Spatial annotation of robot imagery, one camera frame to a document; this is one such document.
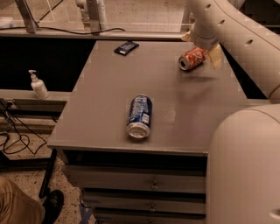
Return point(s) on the blue tape on floor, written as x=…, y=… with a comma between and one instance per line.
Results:
x=85, y=213

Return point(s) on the tan trouser leg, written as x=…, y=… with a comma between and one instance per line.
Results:
x=16, y=207

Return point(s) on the black metal stand leg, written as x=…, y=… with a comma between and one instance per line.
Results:
x=45, y=189

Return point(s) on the red coke can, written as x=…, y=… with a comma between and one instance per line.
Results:
x=192, y=58

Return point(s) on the black shoe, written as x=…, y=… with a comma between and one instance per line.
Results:
x=53, y=205

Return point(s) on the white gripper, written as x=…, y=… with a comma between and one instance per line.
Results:
x=203, y=41

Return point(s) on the blue pepsi can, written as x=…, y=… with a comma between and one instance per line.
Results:
x=139, y=118

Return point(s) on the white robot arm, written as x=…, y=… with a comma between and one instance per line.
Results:
x=243, y=167

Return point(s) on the white pump bottle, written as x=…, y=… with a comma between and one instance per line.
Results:
x=38, y=85

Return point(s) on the grey drawer cabinet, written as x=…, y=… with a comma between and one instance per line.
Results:
x=160, y=179

